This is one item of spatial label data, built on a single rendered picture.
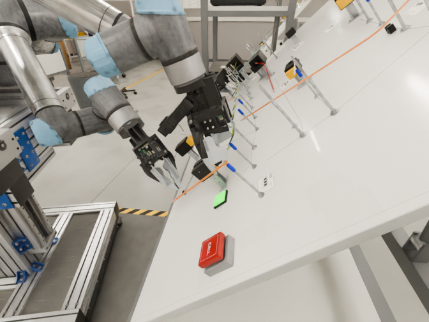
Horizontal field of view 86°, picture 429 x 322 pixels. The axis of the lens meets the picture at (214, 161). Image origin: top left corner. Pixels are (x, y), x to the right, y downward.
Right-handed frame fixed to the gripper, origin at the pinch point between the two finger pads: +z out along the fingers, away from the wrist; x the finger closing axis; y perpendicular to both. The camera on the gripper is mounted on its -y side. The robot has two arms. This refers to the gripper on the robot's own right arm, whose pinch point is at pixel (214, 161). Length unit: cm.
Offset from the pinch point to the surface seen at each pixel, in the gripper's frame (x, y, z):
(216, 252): -24.0, 3.2, 2.5
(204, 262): -24.9, 0.7, 3.8
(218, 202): -7.5, -0.5, 6.8
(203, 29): 95, -12, -24
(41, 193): 87, -208, 47
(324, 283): -9.1, 19.3, 41.9
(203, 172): -2.0, -3.0, 1.3
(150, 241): 50, -93, 88
